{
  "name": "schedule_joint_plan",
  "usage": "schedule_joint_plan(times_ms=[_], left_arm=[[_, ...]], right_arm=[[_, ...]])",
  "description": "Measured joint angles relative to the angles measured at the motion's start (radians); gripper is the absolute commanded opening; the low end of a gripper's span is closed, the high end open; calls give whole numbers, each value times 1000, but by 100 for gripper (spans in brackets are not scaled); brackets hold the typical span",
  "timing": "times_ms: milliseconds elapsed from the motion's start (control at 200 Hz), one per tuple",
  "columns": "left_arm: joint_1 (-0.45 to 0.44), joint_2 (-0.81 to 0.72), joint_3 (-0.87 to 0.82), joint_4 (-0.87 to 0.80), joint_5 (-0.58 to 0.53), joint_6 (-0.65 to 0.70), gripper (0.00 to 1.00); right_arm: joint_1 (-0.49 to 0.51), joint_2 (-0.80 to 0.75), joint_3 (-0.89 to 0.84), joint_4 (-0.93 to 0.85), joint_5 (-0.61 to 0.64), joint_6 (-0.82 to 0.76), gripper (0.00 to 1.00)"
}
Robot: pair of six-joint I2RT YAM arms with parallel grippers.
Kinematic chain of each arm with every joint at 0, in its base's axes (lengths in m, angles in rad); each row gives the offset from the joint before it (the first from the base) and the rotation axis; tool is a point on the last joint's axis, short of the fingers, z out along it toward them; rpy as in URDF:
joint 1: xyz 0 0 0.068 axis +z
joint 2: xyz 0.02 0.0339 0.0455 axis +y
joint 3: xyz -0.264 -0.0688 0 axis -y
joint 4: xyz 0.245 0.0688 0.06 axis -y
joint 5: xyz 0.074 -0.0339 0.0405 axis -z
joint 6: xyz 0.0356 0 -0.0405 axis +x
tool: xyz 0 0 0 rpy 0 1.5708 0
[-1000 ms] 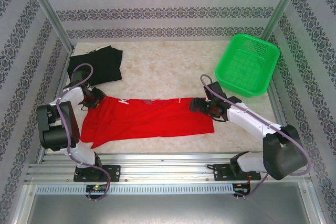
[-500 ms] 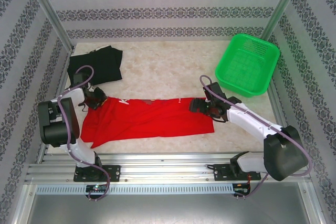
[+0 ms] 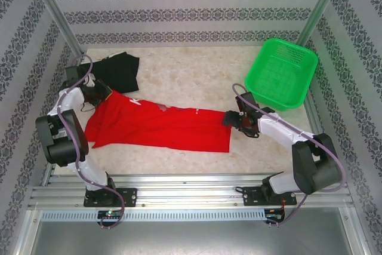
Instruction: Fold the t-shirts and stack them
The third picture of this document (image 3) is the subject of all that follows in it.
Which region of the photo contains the red printed t-shirt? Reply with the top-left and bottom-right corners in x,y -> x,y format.
84,90 -> 233,153

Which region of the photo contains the controller board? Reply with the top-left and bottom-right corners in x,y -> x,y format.
265,208 -> 286,223
97,210 -> 124,220

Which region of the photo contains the right controller board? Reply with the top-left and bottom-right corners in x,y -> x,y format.
265,208 -> 286,223

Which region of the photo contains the folded black t-shirt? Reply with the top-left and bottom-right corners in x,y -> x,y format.
86,52 -> 140,93

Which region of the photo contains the aluminium rail frame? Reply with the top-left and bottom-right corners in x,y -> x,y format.
28,173 -> 355,210

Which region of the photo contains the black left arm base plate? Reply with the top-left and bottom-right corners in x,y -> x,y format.
84,188 -> 137,208

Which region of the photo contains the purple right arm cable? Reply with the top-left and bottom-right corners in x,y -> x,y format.
232,83 -> 349,228

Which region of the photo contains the slotted metal cable duct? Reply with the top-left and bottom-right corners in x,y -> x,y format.
40,209 -> 266,222

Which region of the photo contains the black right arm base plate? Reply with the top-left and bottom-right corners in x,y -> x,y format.
242,185 -> 298,207

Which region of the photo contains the left controller board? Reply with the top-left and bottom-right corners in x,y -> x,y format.
97,210 -> 124,220

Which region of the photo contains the aluminium left frame post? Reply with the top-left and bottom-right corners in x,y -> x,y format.
28,0 -> 86,59

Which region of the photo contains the aluminium frame post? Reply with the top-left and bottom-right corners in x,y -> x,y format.
297,0 -> 350,45
28,0 -> 86,59

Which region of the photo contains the green plastic basket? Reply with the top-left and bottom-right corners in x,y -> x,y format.
244,38 -> 319,112

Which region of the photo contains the aluminium right frame post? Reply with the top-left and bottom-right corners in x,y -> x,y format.
297,0 -> 350,45

